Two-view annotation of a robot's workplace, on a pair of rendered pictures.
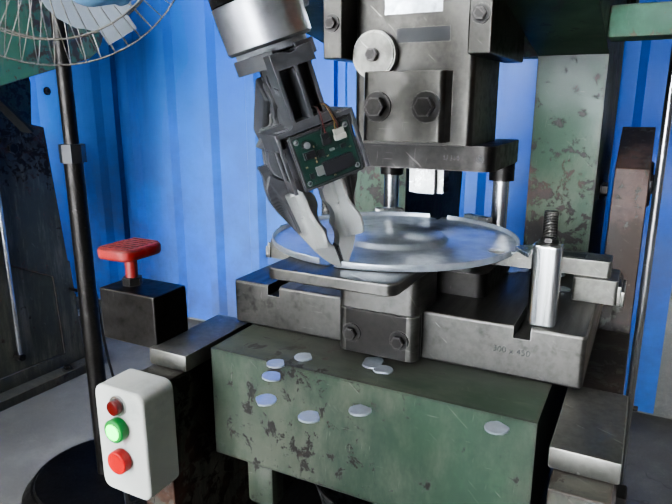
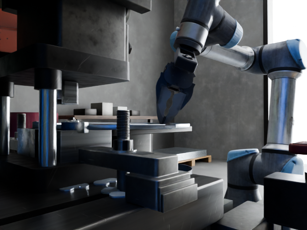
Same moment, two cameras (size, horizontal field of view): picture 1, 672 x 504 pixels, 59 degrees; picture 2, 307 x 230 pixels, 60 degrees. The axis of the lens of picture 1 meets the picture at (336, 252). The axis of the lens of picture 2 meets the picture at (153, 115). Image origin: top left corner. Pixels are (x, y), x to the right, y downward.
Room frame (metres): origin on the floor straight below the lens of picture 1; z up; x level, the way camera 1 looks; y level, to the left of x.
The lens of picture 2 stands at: (1.21, 0.14, 0.80)
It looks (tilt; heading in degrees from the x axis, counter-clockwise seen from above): 1 degrees up; 195
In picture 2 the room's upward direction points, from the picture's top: straight up
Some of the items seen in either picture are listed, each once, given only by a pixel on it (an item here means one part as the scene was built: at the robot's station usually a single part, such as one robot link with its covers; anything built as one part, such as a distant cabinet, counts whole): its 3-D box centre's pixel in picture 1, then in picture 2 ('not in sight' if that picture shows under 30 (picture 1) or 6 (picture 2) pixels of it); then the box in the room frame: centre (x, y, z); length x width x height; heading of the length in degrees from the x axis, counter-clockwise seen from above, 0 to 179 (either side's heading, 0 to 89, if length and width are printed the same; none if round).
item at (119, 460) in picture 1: (119, 461); not in sight; (0.61, 0.25, 0.54); 0.03 x 0.01 x 0.03; 63
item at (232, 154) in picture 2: not in sight; (244, 165); (0.11, 0.22, 0.62); 0.13 x 0.12 x 0.14; 55
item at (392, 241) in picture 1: (393, 236); (118, 125); (0.70, -0.07, 0.78); 0.29 x 0.29 x 0.01
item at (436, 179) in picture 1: (428, 178); (65, 93); (0.80, -0.12, 0.84); 0.05 x 0.03 x 0.04; 63
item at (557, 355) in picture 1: (426, 293); (60, 190); (0.81, -0.13, 0.68); 0.45 x 0.30 x 0.06; 63
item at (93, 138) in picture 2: not in sight; (62, 141); (0.81, -0.13, 0.76); 0.15 x 0.09 x 0.05; 63
